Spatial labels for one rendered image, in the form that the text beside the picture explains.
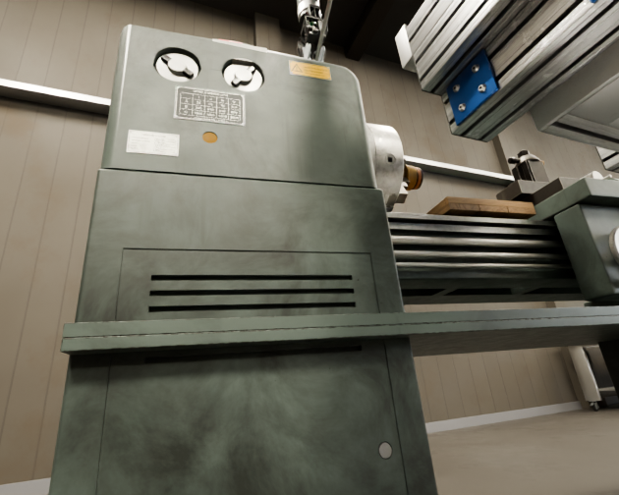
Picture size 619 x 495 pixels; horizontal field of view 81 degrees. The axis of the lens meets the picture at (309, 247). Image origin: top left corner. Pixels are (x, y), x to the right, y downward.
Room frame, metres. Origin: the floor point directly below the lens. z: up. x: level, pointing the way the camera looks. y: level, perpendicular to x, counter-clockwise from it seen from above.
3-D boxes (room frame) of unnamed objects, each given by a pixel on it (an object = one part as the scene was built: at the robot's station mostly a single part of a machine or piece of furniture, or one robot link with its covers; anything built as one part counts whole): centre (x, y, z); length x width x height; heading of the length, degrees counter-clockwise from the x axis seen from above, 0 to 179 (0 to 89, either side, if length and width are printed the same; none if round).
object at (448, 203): (1.11, -0.48, 0.89); 0.36 x 0.30 x 0.04; 17
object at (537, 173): (1.13, -0.80, 1.07); 0.07 x 0.07 x 0.10; 17
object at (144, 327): (1.13, -0.54, 0.55); 2.10 x 0.60 x 0.02; 107
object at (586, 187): (1.19, -0.84, 0.90); 0.53 x 0.30 x 0.06; 17
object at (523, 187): (1.12, -0.78, 1.00); 0.20 x 0.10 x 0.05; 107
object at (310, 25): (0.83, -0.07, 1.51); 0.09 x 0.08 x 0.12; 17
